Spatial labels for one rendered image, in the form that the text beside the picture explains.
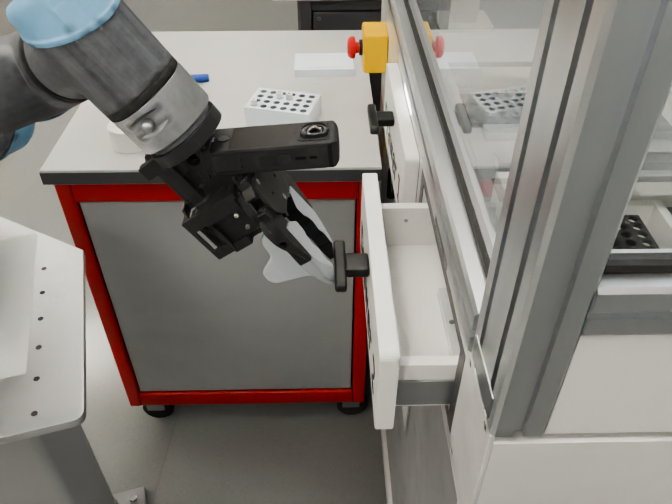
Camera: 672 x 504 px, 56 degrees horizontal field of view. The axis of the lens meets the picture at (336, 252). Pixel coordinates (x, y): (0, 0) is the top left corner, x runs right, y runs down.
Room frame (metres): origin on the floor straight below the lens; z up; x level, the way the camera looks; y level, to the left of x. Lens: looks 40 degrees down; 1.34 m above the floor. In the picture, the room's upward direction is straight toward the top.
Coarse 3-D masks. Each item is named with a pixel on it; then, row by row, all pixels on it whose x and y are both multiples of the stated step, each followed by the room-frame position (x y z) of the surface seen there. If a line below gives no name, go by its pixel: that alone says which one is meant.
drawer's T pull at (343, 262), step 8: (336, 240) 0.53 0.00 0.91; (336, 248) 0.51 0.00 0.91; (344, 248) 0.51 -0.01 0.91; (336, 256) 0.50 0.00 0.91; (344, 256) 0.50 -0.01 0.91; (352, 256) 0.50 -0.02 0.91; (360, 256) 0.50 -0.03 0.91; (336, 264) 0.49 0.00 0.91; (344, 264) 0.49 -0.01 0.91; (352, 264) 0.49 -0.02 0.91; (360, 264) 0.49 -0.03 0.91; (368, 264) 0.49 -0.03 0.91; (336, 272) 0.48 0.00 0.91; (344, 272) 0.48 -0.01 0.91; (352, 272) 0.48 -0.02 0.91; (360, 272) 0.48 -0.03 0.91; (368, 272) 0.48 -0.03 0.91; (336, 280) 0.46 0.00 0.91; (344, 280) 0.46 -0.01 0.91; (336, 288) 0.46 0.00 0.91; (344, 288) 0.46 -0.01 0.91
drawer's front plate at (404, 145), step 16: (400, 80) 0.89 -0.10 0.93; (400, 96) 0.83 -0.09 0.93; (400, 112) 0.79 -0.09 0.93; (384, 128) 0.93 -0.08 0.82; (400, 128) 0.74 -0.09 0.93; (400, 144) 0.72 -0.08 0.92; (400, 160) 0.71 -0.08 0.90; (416, 160) 0.67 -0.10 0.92; (400, 176) 0.70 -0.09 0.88; (416, 176) 0.67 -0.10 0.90; (400, 192) 0.69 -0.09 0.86
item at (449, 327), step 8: (440, 288) 0.52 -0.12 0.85; (440, 296) 0.51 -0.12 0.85; (440, 304) 0.50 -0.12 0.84; (448, 304) 0.49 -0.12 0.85; (448, 312) 0.48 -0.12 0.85; (448, 320) 0.47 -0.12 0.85; (448, 328) 0.46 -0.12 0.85; (448, 336) 0.45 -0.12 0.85; (456, 336) 0.45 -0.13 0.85; (448, 344) 0.44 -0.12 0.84; (456, 344) 0.44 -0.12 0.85; (456, 352) 0.42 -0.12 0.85
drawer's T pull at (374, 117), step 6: (372, 108) 0.83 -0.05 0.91; (372, 114) 0.81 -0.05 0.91; (378, 114) 0.81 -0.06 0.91; (384, 114) 0.81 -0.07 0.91; (390, 114) 0.81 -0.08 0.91; (372, 120) 0.79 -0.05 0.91; (378, 120) 0.80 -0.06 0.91; (384, 120) 0.80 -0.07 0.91; (390, 120) 0.80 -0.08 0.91; (372, 126) 0.78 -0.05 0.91; (378, 126) 0.78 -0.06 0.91; (384, 126) 0.80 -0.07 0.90; (372, 132) 0.77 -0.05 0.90; (378, 132) 0.77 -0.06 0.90
